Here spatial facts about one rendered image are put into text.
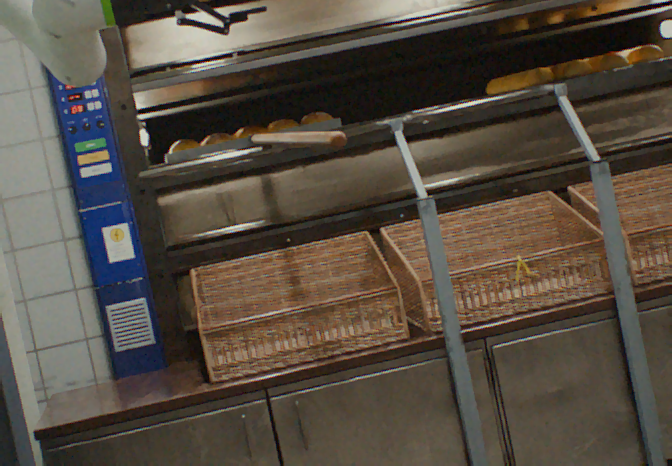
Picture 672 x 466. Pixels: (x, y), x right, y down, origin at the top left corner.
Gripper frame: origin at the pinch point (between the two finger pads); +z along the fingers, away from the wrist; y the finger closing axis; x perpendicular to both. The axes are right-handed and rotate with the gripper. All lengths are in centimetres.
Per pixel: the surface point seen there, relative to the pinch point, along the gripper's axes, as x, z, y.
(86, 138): -152, -43, 19
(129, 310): -151, -42, 71
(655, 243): -104, 105, 80
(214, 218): -154, -11, 50
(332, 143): 20.9, 5.2, 33.1
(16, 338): -153, -76, 72
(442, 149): -155, 62, 44
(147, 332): -151, -38, 79
